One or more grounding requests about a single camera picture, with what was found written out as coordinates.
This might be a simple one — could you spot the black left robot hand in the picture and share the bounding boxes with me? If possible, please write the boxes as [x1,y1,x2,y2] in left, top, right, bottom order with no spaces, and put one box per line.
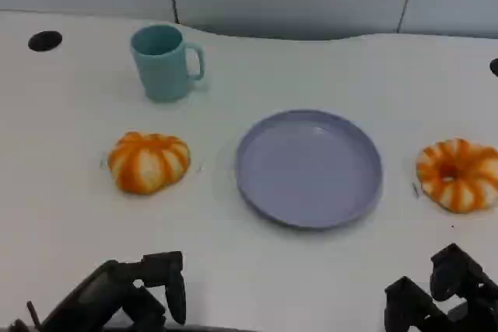
[38,250,188,332]

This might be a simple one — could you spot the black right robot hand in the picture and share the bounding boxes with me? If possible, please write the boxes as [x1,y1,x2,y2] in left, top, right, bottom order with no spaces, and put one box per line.
[384,242,498,332]

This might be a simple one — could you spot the orange white pumpkin-shaped bread roll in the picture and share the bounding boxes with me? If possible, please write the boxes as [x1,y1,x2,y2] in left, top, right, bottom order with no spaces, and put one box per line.
[107,131,191,195]

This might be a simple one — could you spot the lilac plate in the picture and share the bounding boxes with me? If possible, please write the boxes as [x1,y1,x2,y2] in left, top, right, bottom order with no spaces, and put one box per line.
[236,109,384,231]

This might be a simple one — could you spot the pale green mug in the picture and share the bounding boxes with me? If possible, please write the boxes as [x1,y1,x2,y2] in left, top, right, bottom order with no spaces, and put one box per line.
[130,24,206,103]

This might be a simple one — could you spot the black table grommet hole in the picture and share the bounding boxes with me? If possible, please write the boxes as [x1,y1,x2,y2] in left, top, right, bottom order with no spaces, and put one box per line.
[27,30,63,52]

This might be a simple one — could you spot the orange white ring-shaped bread roll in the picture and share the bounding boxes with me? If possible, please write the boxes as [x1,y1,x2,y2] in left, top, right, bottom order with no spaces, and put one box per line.
[415,138,498,215]

